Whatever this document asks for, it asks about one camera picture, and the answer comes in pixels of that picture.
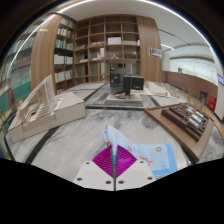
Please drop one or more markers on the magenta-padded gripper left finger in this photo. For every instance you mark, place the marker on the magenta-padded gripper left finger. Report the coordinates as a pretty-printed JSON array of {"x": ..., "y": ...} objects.
[{"x": 95, "y": 175}]

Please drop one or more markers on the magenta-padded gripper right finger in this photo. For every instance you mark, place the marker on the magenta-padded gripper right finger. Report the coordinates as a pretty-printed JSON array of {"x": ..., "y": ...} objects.
[{"x": 135, "y": 175}]

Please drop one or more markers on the light blue printed towel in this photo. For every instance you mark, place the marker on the light blue printed towel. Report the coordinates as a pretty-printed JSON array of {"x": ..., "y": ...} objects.
[{"x": 160, "y": 156}]

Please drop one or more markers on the brown building model wooden base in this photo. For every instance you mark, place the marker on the brown building model wooden base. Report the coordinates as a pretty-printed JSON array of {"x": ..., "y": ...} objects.
[{"x": 180, "y": 125}]

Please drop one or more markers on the white architectural model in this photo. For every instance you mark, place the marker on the white architectural model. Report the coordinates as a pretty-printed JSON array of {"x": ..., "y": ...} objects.
[{"x": 46, "y": 110}]

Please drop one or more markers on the low white building model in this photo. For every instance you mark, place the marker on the low white building model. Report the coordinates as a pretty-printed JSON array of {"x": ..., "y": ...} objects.
[{"x": 156, "y": 89}]

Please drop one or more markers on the black box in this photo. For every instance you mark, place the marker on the black box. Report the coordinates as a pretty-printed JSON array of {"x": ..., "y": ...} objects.
[
  {"x": 116, "y": 82},
  {"x": 134, "y": 82}
]

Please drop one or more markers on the bookshelf with colourful books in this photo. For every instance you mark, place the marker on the bookshelf with colourful books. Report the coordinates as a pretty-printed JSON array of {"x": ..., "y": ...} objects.
[{"x": 16, "y": 80}]

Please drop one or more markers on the white poster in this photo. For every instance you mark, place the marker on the white poster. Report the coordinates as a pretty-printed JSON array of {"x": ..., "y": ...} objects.
[{"x": 155, "y": 52}]

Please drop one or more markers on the wooden shelf unit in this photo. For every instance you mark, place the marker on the wooden shelf unit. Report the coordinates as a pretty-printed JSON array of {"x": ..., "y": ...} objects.
[{"x": 96, "y": 50}]

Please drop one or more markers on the red wall cabinet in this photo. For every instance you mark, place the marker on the red wall cabinet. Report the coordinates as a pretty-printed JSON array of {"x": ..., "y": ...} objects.
[{"x": 212, "y": 103}]

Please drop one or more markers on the blue wall screen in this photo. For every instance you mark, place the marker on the blue wall screen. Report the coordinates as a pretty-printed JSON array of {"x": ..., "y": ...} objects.
[{"x": 220, "y": 79}]

